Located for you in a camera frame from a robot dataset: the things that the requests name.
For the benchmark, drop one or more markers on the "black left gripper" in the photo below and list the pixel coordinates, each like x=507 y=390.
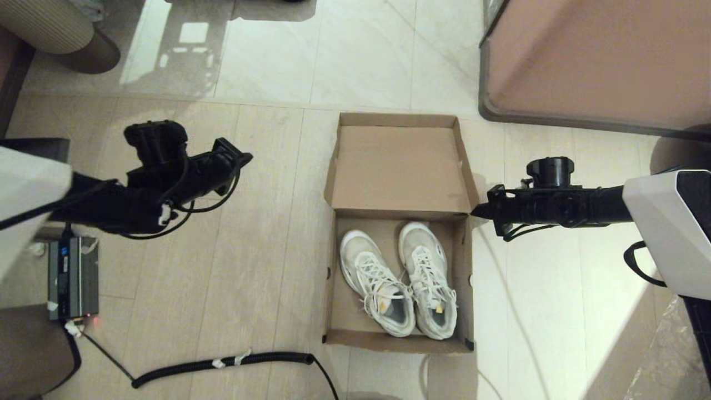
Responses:
x=194 y=178

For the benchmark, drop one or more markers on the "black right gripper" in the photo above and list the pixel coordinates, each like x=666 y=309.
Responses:
x=533 y=208

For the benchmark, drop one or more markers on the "white mesh sneaker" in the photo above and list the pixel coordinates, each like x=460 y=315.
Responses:
x=361 y=255
x=419 y=244

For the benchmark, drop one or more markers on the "brown cardboard shoe box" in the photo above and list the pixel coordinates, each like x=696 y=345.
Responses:
x=400 y=166

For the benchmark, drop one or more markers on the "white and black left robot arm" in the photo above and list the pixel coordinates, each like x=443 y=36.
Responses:
x=28 y=189

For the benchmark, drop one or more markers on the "grey metal power box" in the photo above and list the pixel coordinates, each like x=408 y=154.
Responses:
x=72 y=278

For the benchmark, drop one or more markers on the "black flat panel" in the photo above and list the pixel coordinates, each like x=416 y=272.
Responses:
x=50 y=147

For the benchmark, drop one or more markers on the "pink cabinet with grey base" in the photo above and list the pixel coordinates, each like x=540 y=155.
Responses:
x=600 y=55

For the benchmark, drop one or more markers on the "dark brown round stool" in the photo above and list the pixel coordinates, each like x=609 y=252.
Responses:
x=677 y=153

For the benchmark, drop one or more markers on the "white crumpled tape scrap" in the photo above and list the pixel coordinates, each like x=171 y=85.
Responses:
x=40 y=249

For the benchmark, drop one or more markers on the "grey crumpled cloth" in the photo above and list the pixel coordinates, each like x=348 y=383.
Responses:
x=89 y=8

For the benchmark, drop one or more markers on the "clear crinkled plastic sheet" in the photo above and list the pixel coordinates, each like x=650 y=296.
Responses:
x=666 y=361

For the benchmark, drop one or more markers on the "beige ribbed ottoman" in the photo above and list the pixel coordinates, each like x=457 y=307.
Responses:
x=39 y=25

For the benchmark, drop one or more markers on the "dark brown wooden furniture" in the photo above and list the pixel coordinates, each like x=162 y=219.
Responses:
x=11 y=72

